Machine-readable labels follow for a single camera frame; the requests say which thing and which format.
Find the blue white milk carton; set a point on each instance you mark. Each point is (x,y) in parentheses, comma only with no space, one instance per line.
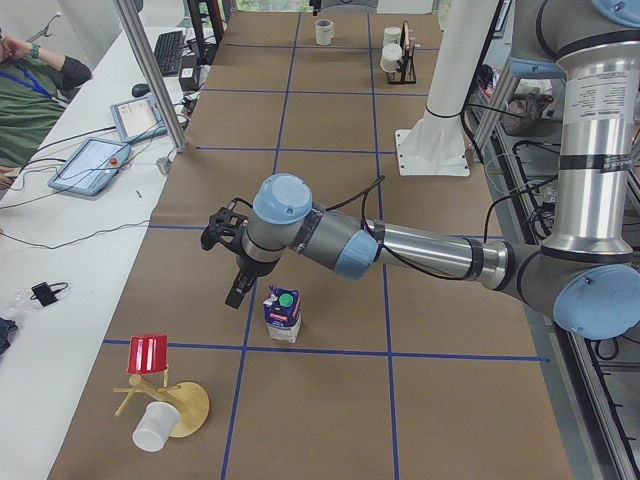
(282,313)

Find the white plastic cup on stand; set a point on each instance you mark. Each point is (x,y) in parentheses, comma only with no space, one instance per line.
(155,427)

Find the far blue teach pendant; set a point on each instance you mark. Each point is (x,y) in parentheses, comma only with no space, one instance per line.
(138,119)

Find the wooden cup tree stand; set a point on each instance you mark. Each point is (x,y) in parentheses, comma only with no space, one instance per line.
(189,398)

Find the red plastic cup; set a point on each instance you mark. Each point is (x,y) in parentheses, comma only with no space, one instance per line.
(147,354)

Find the seated person in green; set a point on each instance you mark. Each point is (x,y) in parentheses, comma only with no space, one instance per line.
(34,84)

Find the small black adapter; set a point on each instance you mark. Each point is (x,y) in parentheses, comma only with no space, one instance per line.
(46,293)

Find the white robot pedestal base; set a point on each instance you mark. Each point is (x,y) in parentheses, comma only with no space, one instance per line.
(435,145)

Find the aluminium frame post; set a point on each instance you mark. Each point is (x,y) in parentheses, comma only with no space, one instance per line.
(145,58)

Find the blue teach pendant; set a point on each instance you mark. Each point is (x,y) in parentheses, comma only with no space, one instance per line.
(138,119)
(91,168)

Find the white mug with handle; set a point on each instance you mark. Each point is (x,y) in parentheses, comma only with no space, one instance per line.
(324,32)

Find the black computer mouse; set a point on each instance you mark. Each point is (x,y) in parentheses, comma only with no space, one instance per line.
(139,90)

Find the black keyboard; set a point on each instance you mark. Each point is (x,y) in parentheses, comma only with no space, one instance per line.
(168,52)

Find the black wire cup rack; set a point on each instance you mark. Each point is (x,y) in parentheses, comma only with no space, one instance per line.
(405,74)

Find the near blue teach pendant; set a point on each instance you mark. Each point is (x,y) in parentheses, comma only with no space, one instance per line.
(91,168)

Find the black power supply box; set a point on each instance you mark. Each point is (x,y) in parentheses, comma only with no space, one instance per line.
(192,74)

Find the white cup left in rack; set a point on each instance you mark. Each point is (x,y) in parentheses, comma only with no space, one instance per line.
(392,35)

